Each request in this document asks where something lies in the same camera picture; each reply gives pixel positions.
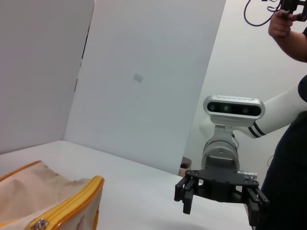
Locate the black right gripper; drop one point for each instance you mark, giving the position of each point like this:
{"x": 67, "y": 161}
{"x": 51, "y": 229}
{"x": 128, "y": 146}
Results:
{"x": 220, "y": 184}

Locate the silver metal zipper pull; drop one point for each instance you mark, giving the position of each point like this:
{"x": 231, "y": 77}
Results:
{"x": 39, "y": 225}

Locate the beige food bag yellow zipper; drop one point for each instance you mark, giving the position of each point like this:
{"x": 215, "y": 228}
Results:
{"x": 36, "y": 191}

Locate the person's bare forearm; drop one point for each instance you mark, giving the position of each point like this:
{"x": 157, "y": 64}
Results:
{"x": 296, "y": 46}

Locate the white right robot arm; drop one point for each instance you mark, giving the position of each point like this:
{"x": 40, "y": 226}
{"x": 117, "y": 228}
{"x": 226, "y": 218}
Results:
{"x": 275, "y": 112}

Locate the person's hand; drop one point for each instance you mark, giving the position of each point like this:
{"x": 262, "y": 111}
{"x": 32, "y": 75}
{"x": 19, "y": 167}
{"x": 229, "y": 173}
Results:
{"x": 279, "y": 25}

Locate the brown stool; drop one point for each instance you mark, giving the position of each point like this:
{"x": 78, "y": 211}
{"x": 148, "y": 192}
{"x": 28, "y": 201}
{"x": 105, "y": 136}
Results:
{"x": 185, "y": 165}

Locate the person's dark clothed body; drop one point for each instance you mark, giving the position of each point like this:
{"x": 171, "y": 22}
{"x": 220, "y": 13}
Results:
{"x": 287, "y": 179}

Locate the black handheld controller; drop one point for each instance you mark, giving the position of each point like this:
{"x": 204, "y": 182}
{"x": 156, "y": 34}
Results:
{"x": 289, "y": 7}

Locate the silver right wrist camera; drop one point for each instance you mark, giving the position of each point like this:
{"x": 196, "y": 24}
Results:
{"x": 233, "y": 107}

